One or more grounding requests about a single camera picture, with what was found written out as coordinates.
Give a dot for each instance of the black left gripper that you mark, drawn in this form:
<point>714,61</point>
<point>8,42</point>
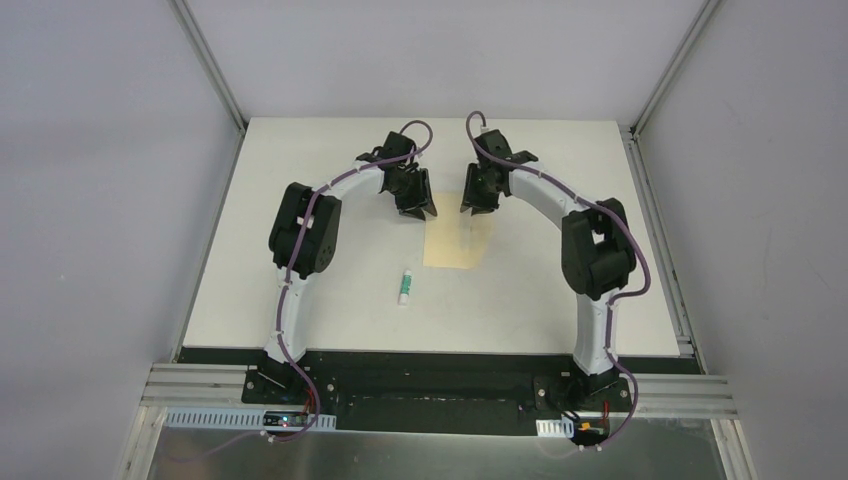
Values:
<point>408,183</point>

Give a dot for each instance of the green white glue stick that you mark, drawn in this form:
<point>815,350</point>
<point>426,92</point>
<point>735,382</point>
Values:
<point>405,287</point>

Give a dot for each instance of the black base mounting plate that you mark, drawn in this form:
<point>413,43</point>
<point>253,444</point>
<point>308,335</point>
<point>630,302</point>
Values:
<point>476,394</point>

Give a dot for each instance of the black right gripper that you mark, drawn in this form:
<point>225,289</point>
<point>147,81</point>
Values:
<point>472,198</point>

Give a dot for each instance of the left white cable duct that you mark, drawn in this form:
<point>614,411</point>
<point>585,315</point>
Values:
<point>247,419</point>

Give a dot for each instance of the white cable duct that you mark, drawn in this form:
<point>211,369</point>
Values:
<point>247,419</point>
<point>555,428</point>

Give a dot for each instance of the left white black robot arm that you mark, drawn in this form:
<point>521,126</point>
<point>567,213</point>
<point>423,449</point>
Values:
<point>304,235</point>

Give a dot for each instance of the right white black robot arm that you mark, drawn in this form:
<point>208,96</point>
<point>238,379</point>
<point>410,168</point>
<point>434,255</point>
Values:
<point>597,252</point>

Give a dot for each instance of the cream paper envelope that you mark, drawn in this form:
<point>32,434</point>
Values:
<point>455,239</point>

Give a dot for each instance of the right white cable duct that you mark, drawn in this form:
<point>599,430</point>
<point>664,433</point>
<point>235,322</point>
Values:
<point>555,428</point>

